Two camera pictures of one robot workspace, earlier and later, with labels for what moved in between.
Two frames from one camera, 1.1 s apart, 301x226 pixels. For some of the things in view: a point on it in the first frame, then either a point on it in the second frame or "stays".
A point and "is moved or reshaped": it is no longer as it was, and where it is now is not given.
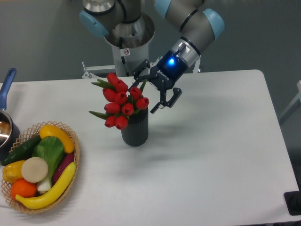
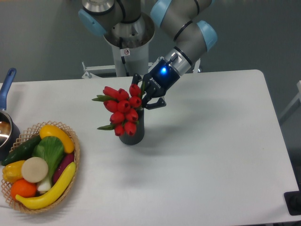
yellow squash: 50,130 stays
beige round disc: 35,169 stays
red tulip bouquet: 117,112 is moved or reshaped
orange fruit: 23,188 stays
